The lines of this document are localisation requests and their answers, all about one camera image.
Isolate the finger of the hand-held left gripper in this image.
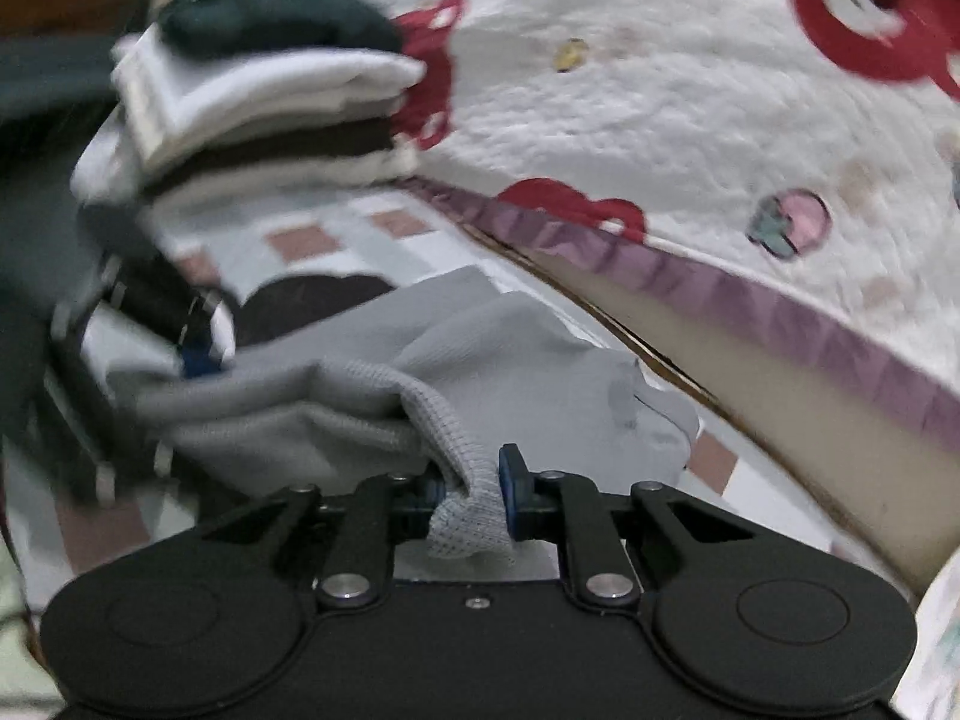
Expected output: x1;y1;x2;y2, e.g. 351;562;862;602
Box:
43;306;181;505
97;240;242;381

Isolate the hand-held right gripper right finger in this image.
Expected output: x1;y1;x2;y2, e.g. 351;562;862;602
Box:
499;444;755;610

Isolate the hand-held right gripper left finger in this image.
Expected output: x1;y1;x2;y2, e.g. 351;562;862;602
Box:
201;471;451;610

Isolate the grey knit garment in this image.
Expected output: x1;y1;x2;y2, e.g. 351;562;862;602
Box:
105;264;702;560

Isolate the stack of folded clothes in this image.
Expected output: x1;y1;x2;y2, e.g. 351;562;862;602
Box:
71;22;428;203

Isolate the checked bed sheet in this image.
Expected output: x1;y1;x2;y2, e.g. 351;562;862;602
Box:
0;184;912;720

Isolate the cream folded garment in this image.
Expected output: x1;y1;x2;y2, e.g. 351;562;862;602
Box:
146;148;421;222

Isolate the dark brown folded garment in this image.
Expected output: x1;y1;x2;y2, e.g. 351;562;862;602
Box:
161;116;398;182

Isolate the dark green folded garment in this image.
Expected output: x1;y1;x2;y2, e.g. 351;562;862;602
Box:
161;0;402;61

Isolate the white quilt with red print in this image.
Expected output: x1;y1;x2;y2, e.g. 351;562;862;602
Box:
247;0;960;458

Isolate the floral quilt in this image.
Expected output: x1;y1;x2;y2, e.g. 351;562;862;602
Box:
889;547;960;720

